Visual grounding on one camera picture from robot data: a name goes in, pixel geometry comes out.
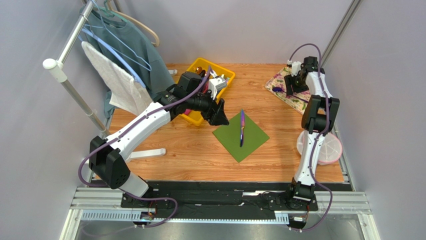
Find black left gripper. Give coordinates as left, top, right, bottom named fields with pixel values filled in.
left=186, top=87, right=230, bottom=127

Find white mesh food cover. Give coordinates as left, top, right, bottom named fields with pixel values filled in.
left=317, top=133, right=343, bottom=166

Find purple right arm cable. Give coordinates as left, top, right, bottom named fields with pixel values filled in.
left=288, top=43, right=334, bottom=233

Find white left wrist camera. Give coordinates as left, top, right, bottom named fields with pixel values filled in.
left=208, top=76, right=228, bottom=100

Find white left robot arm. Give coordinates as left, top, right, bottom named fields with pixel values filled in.
left=88, top=70, right=229, bottom=197

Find grey-green t-shirt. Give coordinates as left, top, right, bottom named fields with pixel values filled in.
left=81, top=9, right=174, bottom=115

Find green paper napkin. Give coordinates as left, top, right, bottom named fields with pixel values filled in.
left=212, top=109, right=270, bottom=163

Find blue wire hanger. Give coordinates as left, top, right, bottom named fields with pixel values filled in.
left=82, top=8, right=153, bottom=88

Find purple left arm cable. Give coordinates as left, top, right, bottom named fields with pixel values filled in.
left=77, top=65, right=213, bottom=229

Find wooden clothes hanger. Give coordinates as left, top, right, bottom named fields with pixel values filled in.
left=104, top=0, right=160, bottom=48

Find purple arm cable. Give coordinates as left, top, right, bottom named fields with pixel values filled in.
left=77, top=65, right=213, bottom=229
left=288, top=43, right=334, bottom=233

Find floral patterned tray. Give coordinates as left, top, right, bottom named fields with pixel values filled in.
left=264, top=66, right=311, bottom=114

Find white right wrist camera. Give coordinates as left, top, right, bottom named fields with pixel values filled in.
left=287, top=60, right=302, bottom=77

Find aluminium frame rail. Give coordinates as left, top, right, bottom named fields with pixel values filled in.
left=60, top=187, right=380, bottom=240

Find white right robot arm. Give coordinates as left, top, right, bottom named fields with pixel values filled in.
left=284, top=56, right=340, bottom=210

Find dark purple spoon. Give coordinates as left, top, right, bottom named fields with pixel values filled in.
left=272, top=86, right=309, bottom=103

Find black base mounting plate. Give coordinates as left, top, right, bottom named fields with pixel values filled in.
left=120, top=181, right=319, bottom=220

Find white towel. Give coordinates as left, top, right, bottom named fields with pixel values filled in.
left=81, top=41, right=153, bottom=116

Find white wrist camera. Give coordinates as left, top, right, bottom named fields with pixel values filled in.
left=208, top=76, right=228, bottom=100
left=287, top=60, right=302, bottom=77

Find iridescent rainbow table knife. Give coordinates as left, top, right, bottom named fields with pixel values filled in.
left=239, top=109, right=246, bottom=148

